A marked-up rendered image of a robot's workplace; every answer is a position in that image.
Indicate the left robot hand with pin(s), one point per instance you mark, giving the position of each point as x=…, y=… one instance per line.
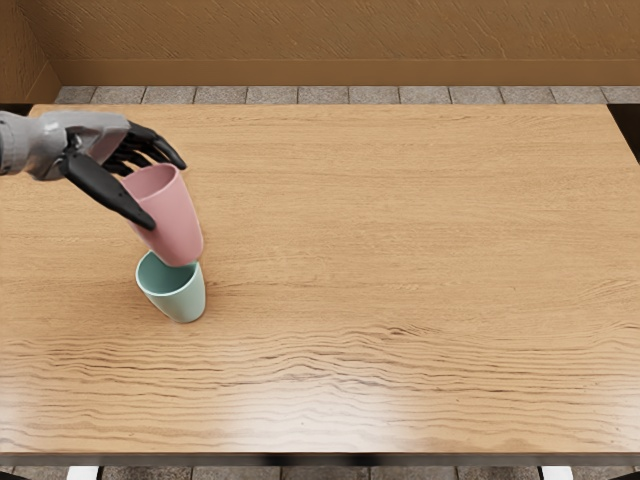
x=75, y=137

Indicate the pink cup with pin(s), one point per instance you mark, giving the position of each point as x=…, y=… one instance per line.
x=170, y=220

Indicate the light green cup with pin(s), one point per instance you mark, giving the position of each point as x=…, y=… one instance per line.
x=175, y=295

